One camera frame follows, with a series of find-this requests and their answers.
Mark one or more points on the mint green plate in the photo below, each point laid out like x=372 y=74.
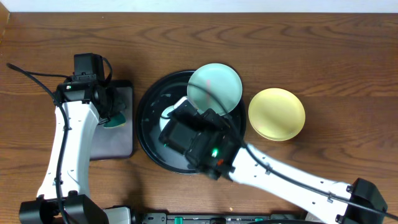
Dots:
x=216 y=86
x=165 y=117

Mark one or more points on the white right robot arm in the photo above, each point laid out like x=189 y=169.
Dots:
x=328 y=200

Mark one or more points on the black round tray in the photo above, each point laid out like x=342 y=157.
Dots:
x=152 y=102

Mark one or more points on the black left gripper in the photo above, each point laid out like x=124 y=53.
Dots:
x=120 y=104

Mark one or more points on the black rectangular tray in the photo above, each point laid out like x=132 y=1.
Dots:
x=118 y=142

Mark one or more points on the green yellow sponge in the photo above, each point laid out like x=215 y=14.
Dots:
x=115 y=121

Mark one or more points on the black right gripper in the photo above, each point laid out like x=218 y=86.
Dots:
x=211 y=116

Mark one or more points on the yellow plate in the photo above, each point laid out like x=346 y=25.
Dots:
x=276 y=114

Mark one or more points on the mint green rear plate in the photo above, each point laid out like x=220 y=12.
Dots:
x=216 y=86

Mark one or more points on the mint green front plate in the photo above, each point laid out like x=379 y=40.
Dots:
x=165 y=117

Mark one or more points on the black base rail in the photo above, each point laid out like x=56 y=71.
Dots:
x=184 y=218

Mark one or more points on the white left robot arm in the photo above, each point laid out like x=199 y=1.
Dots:
x=93 y=122

